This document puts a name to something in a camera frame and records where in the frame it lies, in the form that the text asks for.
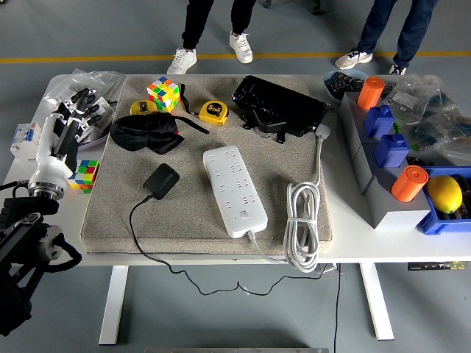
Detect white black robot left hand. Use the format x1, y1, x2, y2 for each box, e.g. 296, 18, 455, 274
31, 88, 102, 185

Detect black plug with cord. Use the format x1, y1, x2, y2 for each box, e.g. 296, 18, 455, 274
128, 163, 334, 297

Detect white power strip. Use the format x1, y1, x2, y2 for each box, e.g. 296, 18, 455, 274
202, 145, 269, 239

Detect white circuit breaker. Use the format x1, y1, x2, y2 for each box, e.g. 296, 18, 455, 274
10, 123, 43, 161

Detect small colourful puzzle cube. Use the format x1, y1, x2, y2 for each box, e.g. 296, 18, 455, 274
68, 159, 101, 195

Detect clear plastic bag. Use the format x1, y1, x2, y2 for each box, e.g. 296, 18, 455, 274
42, 68, 126, 111

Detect black cloth pouch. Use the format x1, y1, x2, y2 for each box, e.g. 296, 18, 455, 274
109, 112, 210, 155

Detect flat yellow tape measure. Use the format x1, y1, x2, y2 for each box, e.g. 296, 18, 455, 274
130, 99, 158, 117

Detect large colourful puzzle cube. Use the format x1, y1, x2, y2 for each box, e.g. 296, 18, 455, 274
146, 76, 181, 113

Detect grey-brown mat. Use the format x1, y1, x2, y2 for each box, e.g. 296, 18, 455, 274
80, 74, 334, 255

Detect white table leg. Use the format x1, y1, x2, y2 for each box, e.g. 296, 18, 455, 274
359, 263, 394, 341
98, 264, 129, 346

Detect thick yellow tape measure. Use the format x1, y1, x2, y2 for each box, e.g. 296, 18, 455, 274
198, 99, 230, 128

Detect person in black trousers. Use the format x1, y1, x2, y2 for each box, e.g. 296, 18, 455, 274
166, 0, 258, 76

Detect black rectangular device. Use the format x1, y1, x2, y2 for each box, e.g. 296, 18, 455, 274
231, 75, 330, 144

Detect blue bowl with parts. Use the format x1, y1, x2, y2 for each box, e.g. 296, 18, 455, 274
322, 69, 369, 104

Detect orange cylinder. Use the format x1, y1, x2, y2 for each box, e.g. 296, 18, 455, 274
390, 165, 429, 202
357, 76, 386, 110

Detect blue block with knob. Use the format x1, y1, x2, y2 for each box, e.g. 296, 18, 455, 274
373, 133, 409, 168
363, 104, 395, 140

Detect grey block holder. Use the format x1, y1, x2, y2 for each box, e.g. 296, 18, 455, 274
338, 90, 431, 229

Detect person in blue trousers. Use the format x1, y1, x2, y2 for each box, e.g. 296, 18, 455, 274
334, 0, 441, 76

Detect blue plastic bin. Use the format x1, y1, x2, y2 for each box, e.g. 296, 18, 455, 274
416, 165, 471, 235

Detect clear bags of parts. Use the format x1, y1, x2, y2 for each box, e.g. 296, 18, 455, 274
382, 74, 471, 166

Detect yellow lemon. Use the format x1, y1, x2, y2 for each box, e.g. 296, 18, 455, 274
426, 175, 464, 214

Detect black table control panel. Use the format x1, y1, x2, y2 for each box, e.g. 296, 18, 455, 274
407, 261, 465, 271

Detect white wall socket panel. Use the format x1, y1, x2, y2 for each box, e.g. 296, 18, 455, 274
75, 117, 97, 144
88, 96, 115, 129

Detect black wrist strap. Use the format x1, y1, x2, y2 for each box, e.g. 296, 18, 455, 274
179, 83, 202, 115

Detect white power strip cord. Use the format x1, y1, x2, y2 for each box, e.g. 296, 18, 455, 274
248, 123, 332, 274

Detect thin black hanging cable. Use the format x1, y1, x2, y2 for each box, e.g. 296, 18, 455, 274
333, 263, 341, 353

